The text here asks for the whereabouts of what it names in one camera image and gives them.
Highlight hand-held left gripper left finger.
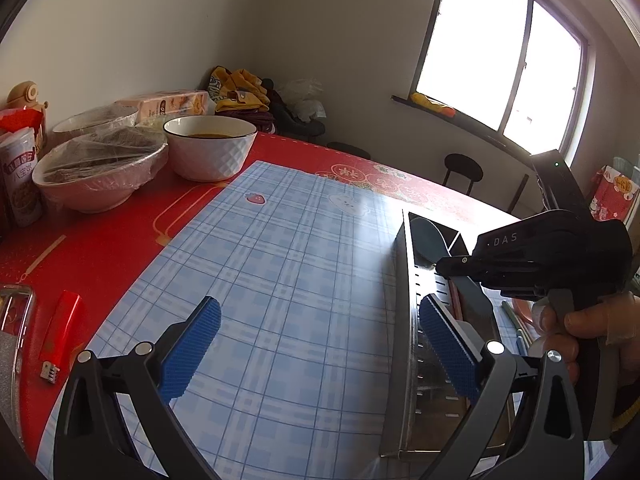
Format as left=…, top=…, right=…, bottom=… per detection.
left=52, top=296, right=222, bottom=480

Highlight beige drinking bottle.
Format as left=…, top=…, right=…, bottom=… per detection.
left=7, top=81, right=49, bottom=146

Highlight yellow toy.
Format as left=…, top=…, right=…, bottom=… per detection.
left=410, top=92, right=457, bottom=117

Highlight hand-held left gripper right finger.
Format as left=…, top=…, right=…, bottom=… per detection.
left=419, top=294, right=586, bottom=480

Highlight white textured bowl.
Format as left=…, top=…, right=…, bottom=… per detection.
left=163, top=116, right=258, bottom=182

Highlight pale containers on fridge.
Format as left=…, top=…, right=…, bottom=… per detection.
left=612, top=155, right=640, bottom=181

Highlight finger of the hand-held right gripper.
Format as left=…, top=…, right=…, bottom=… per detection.
left=436, top=255, right=483, bottom=281

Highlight dark window sill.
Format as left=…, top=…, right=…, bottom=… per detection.
left=391, top=94, right=543, bottom=153

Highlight black round stool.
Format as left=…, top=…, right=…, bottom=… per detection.
left=327, top=141, right=372, bottom=161
left=442, top=154, right=484, bottom=197

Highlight stainless steel utensil tray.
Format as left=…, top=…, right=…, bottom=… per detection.
left=379, top=208, right=516, bottom=461

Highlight clear plastic container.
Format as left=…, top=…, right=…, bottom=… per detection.
left=0, top=285, right=36, bottom=461

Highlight snack cup packet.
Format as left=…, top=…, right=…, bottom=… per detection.
left=0, top=127, right=43, bottom=227

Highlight pink spoon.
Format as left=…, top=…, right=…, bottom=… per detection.
left=511, top=299, right=540, bottom=331

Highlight blue spoon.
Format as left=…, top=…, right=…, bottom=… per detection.
left=412, top=216, right=497, bottom=333

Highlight red printed fridge cover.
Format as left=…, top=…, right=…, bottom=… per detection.
left=590, top=165, right=633, bottom=222

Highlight blue plaid table mat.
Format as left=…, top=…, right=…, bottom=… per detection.
left=37, top=160, right=551, bottom=480

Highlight pink tissue pack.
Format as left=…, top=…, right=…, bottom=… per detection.
left=115, top=90, right=210, bottom=125

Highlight window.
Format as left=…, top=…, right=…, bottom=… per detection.
left=412, top=0, right=598, bottom=161

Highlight small plastic-wrapped bowl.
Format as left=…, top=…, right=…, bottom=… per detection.
left=52, top=106, right=138, bottom=137

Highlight yellow clothing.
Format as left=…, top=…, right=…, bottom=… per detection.
left=209, top=66, right=271, bottom=113

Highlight maroon clothing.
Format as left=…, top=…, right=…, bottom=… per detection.
left=239, top=107, right=277, bottom=134

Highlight dark wooden chair frame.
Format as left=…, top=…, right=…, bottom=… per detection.
left=507, top=174, right=530, bottom=213

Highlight large plastic-wrapped bowl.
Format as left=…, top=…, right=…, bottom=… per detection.
left=32, top=132, right=169, bottom=212

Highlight red lighter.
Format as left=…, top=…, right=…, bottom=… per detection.
left=40, top=291, right=82, bottom=385

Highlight clear plastic bag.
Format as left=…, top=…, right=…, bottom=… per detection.
left=280, top=78, right=326, bottom=121

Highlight green chopstick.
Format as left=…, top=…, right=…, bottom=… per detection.
left=502, top=300, right=531, bottom=361

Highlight red snack packet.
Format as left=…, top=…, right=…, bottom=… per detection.
left=0, top=109, right=43, bottom=134

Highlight person's right hand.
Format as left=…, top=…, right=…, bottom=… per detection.
left=531, top=294, right=640, bottom=387

